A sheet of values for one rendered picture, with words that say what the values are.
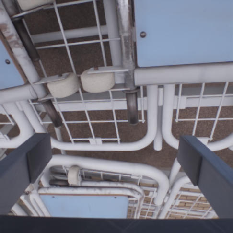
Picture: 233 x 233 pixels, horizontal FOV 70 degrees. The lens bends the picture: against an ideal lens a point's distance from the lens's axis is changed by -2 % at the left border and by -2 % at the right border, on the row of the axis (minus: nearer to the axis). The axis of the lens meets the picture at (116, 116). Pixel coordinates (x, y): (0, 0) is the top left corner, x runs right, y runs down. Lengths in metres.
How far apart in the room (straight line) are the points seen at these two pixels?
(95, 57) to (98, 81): 0.64
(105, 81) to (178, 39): 0.13
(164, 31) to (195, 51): 0.06
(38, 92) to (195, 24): 0.31
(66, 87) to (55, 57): 0.68
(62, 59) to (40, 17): 0.21
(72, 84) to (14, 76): 0.12
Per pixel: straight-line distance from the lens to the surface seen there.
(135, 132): 1.19
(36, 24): 1.00
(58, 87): 0.34
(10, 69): 0.40
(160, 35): 0.29
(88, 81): 0.30
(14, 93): 0.42
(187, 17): 0.29
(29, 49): 0.40
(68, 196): 0.72
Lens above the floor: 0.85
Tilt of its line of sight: 50 degrees down
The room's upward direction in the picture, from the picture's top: 169 degrees counter-clockwise
